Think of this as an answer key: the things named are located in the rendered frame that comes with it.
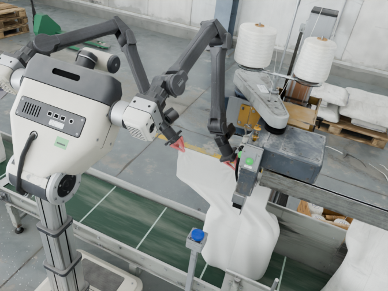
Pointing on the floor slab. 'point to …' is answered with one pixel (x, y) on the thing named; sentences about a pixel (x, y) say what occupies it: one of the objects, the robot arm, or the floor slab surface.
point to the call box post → (191, 270)
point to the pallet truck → (43, 19)
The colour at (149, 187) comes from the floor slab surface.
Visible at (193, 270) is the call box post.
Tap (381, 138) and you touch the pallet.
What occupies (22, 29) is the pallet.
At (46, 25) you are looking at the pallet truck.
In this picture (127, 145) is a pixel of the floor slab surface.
